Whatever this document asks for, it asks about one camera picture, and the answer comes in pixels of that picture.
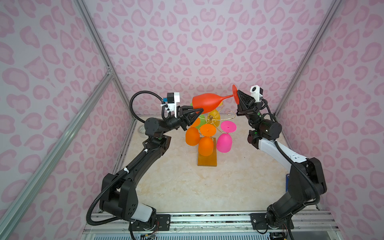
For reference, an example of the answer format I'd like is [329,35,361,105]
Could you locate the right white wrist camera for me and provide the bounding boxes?
[250,85,264,103]

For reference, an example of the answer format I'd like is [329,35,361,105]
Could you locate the red wine glass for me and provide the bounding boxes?
[192,85,240,114]

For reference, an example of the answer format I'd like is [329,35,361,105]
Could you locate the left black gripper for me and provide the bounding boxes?
[161,108,203,137]

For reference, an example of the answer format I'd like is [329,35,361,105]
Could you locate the yellow wine glass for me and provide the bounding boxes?
[206,103,223,128]

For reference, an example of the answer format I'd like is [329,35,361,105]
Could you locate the pink wine glass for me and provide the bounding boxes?
[217,121,237,153]

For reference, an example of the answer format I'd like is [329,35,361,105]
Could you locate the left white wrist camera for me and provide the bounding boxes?
[161,92,181,120]

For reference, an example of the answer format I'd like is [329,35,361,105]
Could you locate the blue black stapler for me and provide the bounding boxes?
[285,174,290,192]

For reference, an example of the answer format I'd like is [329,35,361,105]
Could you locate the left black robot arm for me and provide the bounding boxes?
[87,106,204,226]

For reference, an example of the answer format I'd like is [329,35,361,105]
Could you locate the orange wine glass back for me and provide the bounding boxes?
[186,118,201,146]

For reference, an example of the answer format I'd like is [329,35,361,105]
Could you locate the right black corrugated cable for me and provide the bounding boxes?
[260,98,321,208]

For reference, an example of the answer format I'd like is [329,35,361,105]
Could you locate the black corrugated cable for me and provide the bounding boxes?
[86,90,169,226]
[260,98,321,208]

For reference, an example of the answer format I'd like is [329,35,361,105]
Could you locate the orange wine glass front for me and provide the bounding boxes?
[198,124,217,157]

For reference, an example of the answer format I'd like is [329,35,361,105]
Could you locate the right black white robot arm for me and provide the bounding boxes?
[233,86,327,231]

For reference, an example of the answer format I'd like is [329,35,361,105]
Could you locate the clear tape roll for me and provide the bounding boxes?
[138,125,146,134]

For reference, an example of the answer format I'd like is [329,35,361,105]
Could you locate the orange wine glass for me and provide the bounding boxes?
[198,124,217,157]
[186,118,201,146]

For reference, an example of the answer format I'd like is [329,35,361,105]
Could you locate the left black corrugated cable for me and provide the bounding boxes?
[86,90,169,226]

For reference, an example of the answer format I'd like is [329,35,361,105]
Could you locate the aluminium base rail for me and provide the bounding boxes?
[82,210,343,240]

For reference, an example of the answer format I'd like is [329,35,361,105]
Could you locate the green wine glass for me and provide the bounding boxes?
[190,103,207,129]

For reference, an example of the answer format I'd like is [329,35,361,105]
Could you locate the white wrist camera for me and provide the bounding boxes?
[161,92,181,120]
[250,85,264,103]

